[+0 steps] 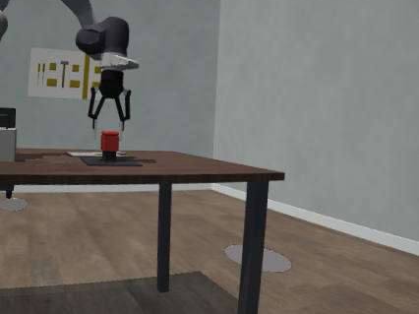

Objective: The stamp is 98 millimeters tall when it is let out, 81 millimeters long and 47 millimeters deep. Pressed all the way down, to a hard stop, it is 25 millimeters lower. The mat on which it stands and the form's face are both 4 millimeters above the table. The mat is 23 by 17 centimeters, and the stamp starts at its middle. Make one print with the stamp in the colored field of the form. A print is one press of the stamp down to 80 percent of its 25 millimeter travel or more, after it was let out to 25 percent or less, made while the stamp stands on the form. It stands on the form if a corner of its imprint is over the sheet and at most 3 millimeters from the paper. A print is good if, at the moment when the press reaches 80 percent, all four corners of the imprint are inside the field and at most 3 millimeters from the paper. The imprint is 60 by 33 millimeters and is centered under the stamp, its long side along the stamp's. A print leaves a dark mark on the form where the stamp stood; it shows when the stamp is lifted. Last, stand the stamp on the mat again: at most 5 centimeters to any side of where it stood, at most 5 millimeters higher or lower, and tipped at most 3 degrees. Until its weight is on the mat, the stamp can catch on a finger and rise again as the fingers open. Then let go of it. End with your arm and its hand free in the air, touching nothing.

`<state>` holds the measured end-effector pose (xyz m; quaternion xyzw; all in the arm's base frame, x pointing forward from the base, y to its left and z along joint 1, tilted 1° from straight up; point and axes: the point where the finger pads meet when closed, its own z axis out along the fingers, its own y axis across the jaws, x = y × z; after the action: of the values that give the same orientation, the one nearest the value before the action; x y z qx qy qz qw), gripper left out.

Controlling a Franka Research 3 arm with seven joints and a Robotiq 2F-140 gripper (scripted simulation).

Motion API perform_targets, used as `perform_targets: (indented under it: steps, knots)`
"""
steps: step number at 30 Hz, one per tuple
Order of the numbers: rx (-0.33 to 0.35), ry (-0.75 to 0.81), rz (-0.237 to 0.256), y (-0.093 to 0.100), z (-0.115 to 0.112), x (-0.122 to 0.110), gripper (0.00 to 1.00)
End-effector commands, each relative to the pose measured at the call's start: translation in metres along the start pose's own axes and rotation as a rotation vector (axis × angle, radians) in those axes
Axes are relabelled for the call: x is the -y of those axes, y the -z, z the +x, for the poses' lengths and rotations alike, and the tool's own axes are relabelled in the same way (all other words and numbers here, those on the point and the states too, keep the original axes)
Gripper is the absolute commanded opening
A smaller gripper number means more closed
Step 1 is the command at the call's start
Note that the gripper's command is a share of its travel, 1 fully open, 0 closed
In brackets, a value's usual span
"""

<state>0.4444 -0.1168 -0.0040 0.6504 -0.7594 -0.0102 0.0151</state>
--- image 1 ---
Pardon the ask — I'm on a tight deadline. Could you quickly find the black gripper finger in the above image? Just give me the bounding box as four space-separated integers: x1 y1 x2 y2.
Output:
113 88 131 142
88 87 109 140

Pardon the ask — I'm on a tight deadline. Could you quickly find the red self-inking stamp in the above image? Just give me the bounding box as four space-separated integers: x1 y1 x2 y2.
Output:
100 131 119 162

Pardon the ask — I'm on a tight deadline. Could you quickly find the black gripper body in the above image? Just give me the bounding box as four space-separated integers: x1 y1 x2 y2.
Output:
98 70 124 99

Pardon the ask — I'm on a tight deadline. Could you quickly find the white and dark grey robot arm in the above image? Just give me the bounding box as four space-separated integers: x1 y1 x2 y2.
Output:
0 0 139 72

